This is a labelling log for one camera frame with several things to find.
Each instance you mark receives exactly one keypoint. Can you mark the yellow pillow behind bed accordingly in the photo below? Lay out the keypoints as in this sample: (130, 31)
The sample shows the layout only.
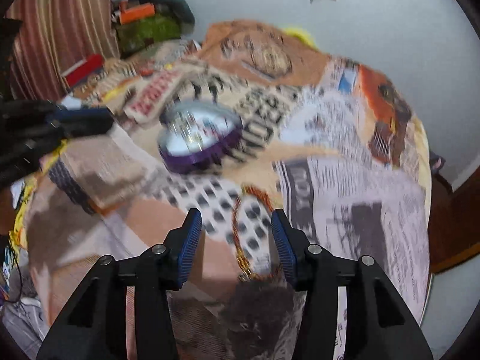
(296, 36)

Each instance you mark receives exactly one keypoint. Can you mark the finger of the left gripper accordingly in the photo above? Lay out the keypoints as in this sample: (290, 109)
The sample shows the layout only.
(84, 122)

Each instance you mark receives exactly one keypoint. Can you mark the orange box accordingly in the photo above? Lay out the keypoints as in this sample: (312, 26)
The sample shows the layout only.
(129, 15)

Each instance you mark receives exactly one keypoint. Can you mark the dark grey plush cushion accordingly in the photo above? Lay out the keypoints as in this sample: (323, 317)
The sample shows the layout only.
(180, 9)

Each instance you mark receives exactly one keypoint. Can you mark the newspaper print bedspread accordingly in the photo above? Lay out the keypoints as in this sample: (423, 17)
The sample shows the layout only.
(327, 139)

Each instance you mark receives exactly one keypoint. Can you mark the red flat box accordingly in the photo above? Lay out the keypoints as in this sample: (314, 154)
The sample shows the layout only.
(80, 71)

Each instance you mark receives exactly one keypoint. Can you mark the purple heart-shaped tin box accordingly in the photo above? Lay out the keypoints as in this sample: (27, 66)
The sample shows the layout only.
(197, 135)

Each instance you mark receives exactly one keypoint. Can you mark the striped red curtain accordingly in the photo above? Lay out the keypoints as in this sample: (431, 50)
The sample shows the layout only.
(54, 36)

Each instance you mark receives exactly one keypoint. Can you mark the brown wooden door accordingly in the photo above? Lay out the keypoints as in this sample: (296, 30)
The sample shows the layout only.
(454, 223)

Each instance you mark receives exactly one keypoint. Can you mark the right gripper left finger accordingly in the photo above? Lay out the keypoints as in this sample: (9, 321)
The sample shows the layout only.
(182, 244)

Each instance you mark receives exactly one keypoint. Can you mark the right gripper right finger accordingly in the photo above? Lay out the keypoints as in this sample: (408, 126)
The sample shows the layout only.
(291, 244)

